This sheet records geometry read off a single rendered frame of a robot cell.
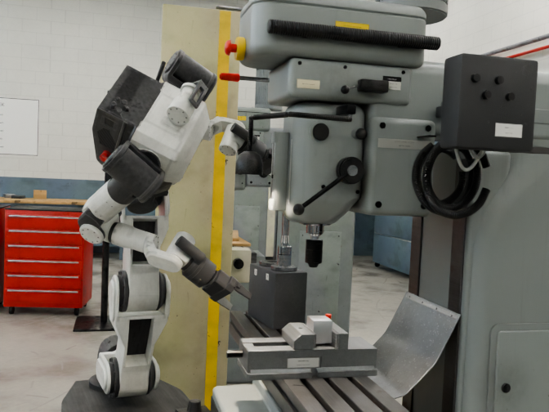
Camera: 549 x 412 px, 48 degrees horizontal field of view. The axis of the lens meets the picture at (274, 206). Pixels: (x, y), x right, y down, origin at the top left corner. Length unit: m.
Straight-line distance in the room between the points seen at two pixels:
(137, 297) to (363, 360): 0.83
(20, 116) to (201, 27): 7.54
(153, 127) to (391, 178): 0.69
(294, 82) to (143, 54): 9.27
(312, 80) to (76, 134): 9.20
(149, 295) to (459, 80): 1.24
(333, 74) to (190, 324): 2.15
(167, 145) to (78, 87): 8.95
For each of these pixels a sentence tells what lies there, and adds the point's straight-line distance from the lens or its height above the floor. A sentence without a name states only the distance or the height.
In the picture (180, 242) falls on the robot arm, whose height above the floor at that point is 1.22.
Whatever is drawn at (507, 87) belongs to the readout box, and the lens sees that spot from 1.52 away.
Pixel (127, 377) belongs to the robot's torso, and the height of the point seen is 0.70.
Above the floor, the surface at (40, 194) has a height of 0.95.
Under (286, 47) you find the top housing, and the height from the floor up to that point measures 1.75.
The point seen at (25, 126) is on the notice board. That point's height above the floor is 2.02.
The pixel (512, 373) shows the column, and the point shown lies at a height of 0.94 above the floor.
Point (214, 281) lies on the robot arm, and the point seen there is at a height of 1.10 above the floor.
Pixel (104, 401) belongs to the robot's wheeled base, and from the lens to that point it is 2.48.
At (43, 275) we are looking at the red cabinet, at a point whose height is 0.38.
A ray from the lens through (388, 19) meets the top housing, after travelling 1.67.
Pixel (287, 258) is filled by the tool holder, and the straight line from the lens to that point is 2.09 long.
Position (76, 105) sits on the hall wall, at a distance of 10.68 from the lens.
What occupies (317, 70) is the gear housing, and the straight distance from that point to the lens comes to 1.59.
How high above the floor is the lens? 1.44
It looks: 3 degrees down
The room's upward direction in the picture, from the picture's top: 3 degrees clockwise
